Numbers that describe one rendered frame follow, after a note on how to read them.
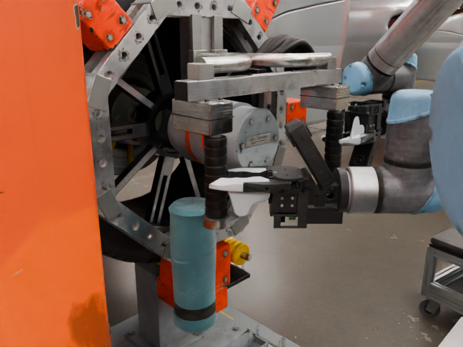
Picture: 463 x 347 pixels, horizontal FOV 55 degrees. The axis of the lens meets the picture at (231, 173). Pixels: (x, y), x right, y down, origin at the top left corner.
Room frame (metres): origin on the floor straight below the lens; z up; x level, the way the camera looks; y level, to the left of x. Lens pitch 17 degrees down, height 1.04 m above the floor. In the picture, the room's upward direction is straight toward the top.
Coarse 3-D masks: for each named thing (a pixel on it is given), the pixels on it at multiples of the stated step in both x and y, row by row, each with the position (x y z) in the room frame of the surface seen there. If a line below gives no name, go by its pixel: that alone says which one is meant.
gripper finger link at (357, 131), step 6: (354, 120) 0.91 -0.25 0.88; (354, 126) 0.91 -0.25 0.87; (360, 126) 0.93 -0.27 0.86; (354, 132) 0.91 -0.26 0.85; (360, 132) 0.93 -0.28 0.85; (342, 138) 0.90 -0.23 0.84; (348, 138) 0.90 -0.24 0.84; (354, 138) 0.90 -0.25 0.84; (360, 138) 0.91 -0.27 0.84; (342, 144) 0.89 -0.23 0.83; (348, 144) 0.90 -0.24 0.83; (354, 144) 0.90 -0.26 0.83
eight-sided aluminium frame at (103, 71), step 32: (160, 0) 0.85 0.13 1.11; (192, 0) 0.91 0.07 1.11; (224, 0) 0.97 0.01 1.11; (128, 32) 0.81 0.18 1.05; (256, 32) 1.04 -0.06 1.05; (96, 64) 0.81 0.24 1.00; (128, 64) 0.80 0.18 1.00; (96, 96) 0.75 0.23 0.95; (96, 128) 0.75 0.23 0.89; (96, 160) 0.75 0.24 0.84; (96, 192) 0.74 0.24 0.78; (128, 224) 0.79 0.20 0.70; (160, 256) 0.85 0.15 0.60
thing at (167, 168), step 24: (168, 24) 1.15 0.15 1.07; (144, 48) 0.97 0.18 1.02; (144, 96) 0.95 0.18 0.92; (168, 96) 0.99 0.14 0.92; (240, 96) 1.19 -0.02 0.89; (144, 120) 0.96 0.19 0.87; (144, 144) 0.98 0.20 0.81; (168, 144) 1.04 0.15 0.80; (168, 168) 0.99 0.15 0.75; (192, 168) 1.23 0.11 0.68; (168, 192) 1.17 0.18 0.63; (192, 192) 1.04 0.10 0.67; (144, 216) 1.01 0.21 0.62; (168, 216) 1.03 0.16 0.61
